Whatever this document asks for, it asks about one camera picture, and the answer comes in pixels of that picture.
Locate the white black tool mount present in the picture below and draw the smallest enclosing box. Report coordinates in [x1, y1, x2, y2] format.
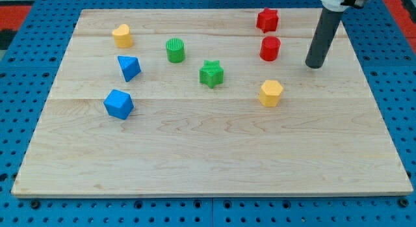
[320, 0, 370, 12]

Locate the blue triangle block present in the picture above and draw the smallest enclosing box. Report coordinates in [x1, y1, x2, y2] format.
[117, 56, 141, 82]

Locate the red star block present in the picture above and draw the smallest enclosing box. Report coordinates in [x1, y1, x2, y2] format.
[256, 8, 279, 33]

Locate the yellow heart block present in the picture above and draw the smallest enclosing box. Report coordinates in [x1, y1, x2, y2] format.
[112, 24, 133, 48]

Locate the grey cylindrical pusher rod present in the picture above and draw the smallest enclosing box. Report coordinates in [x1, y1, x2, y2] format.
[305, 8, 343, 69]

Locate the red cylinder block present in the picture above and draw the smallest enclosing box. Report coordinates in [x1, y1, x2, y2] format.
[259, 36, 281, 61]

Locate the blue cube block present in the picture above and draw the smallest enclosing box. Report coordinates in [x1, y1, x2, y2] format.
[103, 89, 134, 120]

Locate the green star block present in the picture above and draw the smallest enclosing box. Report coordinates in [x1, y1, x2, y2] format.
[199, 60, 224, 88]

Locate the green cylinder block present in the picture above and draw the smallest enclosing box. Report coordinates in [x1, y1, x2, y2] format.
[166, 38, 185, 63]

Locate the yellow hexagon block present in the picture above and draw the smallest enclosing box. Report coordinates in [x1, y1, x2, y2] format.
[259, 80, 284, 107]

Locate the wooden board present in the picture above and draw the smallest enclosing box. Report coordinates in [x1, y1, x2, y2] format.
[12, 8, 413, 198]

